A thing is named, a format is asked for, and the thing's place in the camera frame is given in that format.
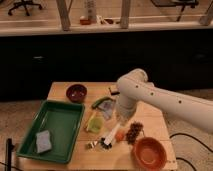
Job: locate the silver fork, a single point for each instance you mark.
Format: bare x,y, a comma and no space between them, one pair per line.
92,144

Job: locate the green plastic tray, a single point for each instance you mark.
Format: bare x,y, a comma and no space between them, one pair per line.
63,121

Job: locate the black office chair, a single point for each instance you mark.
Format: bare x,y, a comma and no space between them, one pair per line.
25,4

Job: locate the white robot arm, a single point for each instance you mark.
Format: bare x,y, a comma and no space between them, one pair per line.
134,87

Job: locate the green cucumber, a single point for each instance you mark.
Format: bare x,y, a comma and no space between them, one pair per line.
99,101

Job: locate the dark red bowl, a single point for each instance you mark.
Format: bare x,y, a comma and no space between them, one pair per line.
76,93

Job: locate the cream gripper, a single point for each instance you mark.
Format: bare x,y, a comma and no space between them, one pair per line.
122,120

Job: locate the orange ball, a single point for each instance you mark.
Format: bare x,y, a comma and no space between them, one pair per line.
119,135

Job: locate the yellow wedge piece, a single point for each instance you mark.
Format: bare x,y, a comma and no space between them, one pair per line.
89,120

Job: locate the brown grape bunch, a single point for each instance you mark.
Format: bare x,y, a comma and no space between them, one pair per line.
133,132

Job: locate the grey sponge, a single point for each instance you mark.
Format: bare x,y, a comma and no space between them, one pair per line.
43,142

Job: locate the black stand post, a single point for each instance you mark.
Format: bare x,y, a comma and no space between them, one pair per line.
8,154

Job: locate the orange bowl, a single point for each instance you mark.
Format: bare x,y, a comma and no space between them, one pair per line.
149,154

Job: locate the grey cloth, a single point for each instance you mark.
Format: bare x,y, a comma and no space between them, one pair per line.
107,108

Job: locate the small red dish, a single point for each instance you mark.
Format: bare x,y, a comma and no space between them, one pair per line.
84,21

